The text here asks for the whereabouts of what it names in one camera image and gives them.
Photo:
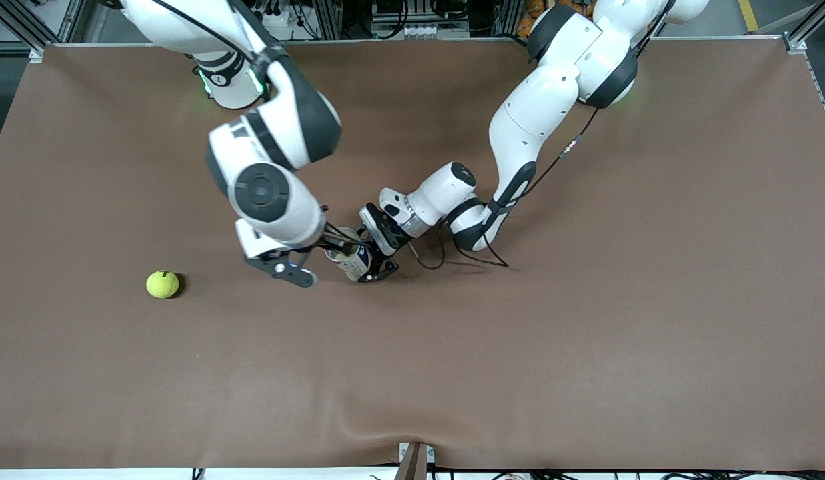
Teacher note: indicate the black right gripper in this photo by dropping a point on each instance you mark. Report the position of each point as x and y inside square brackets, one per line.
[334, 234]

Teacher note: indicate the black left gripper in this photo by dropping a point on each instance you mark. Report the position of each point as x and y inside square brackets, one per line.
[383, 232]

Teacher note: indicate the blue white tennis ball can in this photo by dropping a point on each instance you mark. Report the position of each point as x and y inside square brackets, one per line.
[355, 266]

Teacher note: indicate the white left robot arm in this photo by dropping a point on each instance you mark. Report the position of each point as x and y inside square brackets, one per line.
[525, 120]

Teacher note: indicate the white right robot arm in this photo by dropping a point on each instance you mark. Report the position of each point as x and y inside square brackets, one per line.
[292, 213]

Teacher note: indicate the brown table mat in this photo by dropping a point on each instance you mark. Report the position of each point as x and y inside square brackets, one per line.
[412, 373]

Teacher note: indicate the white power strip with plugs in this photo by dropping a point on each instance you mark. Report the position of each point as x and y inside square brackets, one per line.
[289, 23]

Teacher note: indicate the white connector block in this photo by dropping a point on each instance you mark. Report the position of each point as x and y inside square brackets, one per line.
[419, 31]

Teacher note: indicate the orange bagged items pile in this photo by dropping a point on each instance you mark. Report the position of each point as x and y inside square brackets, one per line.
[529, 23]

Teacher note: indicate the brown bar with white bracket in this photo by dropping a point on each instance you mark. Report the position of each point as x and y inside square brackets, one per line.
[415, 463]

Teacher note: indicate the aluminium frame profile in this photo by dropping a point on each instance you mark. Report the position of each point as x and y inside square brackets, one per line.
[19, 26]
[809, 26]

